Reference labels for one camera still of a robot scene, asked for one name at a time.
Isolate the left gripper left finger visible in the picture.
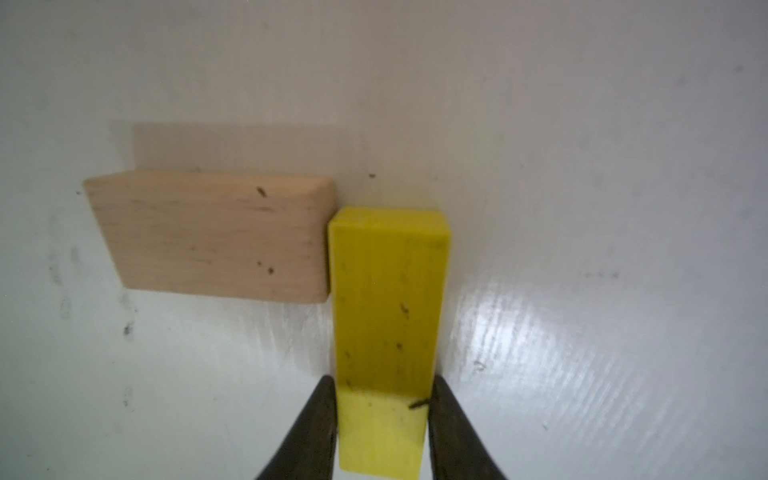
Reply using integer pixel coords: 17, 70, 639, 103
256, 375, 338, 480

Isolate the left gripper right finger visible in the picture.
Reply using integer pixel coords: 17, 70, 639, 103
428, 375, 506, 480

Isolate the yellow long block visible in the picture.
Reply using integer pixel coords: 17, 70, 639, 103
328, 207, 451, 479

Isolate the wood block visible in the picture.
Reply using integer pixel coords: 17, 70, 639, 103
83, 170, 336, 304

